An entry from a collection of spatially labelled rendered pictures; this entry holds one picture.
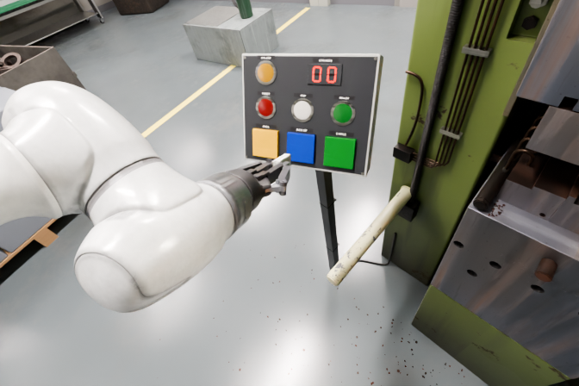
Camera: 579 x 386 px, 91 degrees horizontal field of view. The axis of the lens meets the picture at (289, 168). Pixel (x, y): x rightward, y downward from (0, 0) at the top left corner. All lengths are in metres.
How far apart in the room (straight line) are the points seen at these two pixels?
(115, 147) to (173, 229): 0.11
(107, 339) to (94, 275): 1.65
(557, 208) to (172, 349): 1.59
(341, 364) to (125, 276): 1.30
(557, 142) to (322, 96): 0.44
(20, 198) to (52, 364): 1.77
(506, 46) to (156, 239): 0.72
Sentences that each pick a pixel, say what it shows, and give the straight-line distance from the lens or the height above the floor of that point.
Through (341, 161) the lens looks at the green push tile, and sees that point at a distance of 0.71.
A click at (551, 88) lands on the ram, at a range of 0.63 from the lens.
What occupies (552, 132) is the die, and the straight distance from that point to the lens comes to 0.67.
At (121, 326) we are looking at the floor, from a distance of 1.94.
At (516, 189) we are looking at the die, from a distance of 0.77.
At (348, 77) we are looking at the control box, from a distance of 0.69.
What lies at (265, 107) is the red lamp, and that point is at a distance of 0.75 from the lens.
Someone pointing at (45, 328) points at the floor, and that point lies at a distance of 2.24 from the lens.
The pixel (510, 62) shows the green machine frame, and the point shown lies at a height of 1.15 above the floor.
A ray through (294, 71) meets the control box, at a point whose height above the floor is 1.17.
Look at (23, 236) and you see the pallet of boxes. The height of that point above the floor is 0.17.
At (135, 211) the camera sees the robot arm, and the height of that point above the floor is 1.30.
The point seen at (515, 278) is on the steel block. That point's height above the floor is 0.76.
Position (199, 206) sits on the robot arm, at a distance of 0.34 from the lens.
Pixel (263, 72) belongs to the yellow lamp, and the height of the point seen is 1.16.
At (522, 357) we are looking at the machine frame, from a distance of 1.22.
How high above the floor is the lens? 1.50
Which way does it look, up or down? 46 degrees down
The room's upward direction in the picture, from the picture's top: 13 degrees counter-clockwise
